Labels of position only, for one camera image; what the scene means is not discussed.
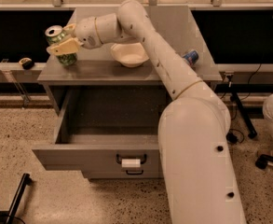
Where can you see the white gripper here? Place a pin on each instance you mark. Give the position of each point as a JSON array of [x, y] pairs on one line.
[[86, 32]]

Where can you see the green soda can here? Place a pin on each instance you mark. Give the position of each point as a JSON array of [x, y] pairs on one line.
[[56, 36]]

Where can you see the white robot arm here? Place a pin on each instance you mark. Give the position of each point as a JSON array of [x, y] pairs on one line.
[[199, 175]]

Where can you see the grey drawer cabinet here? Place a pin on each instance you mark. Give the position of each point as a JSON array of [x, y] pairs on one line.
[[97, 67]]

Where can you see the open grey top drawer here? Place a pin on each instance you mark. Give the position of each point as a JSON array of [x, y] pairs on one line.
[[95, 124]]

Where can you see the blue silver energy drink can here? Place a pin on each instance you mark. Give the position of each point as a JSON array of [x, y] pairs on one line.
[[191, 57]]

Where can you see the yellow black tape measure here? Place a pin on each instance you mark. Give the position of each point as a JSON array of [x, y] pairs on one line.
[[26, 63]]

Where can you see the white paper bowl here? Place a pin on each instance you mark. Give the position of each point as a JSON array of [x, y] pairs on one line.
[[129, 55]]

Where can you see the black stand leg left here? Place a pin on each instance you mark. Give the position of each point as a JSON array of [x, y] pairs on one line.
[[9, 216]]

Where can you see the black tripod stand right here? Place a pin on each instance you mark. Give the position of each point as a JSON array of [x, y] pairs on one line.
[[235, 98]]

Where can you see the black caster base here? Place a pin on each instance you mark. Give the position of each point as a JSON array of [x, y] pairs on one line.
[[263, 161]]

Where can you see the black drawer handle white tag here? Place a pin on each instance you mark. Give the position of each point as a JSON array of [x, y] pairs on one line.
[[131, 162]]

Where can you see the lower drawer black handle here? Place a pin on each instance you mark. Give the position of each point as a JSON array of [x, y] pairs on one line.
[[139, 172]]

